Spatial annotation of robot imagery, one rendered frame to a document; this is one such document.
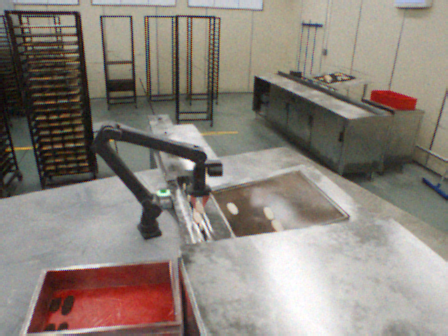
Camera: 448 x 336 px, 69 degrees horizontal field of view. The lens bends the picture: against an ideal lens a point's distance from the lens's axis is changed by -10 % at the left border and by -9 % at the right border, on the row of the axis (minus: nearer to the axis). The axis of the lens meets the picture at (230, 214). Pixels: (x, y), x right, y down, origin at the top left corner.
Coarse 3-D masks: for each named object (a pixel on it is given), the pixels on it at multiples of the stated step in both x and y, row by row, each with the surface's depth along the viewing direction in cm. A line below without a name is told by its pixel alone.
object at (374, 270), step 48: (240, 240) 72; (288, 240) 73; (336, 240) 73; (384, 240) 74; (192, 288) 59; (240, 288) 59; (288, 288) 60; (336, 288) 60; (384, 288) 60; (432, 288) 60
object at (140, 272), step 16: (48, 272) 117; (64, 272) 119; (80, 272) 120; (96, 272) 122; (112, 272) 123; (128, 272) 124; (144, 272) 126; (160, 272) 127; (48, 288) 116; (64, 288) 122; (80, 288) 124; (176, 288) 114; (32, 304) 102; (48, 304) 115; (176, 304) 107; (32, 320) 99; (176, 320) 102
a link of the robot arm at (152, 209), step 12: (108, 120) 135; (96, 144) 132; (108, 144) 136; (108, 156) 137; (120, 168) 140; (132, 180) 144; (132, 192) 147; (144, 192) 148; (144, 204) 148; (156, 204) 149; (156, 216) 152
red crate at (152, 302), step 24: (96, 288) 125; (120, 288) 126; (144, 288) 127; (168, 288) 128; (48, 312) 113; (72, 312) 114; (96, 312) 115; (120, 312) 116; (144, 312) 117; (168, 312) 117
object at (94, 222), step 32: (32, 192) 189; (64, 192) 191; (96, 192) 192; (128, 192) 193; (0, 224) 159; (32, 224) 161; (64, 224) 162; (96, 224) 164; (128, 224) 165; (160, 224) 166; (0, 256) 138; (32, 256) 139; (64, 256) 141; (96, 256) 142; (128, 256) 144; (160, 256) 145; (0, 288) 122; (32, 288) 123; (0, 320) 109
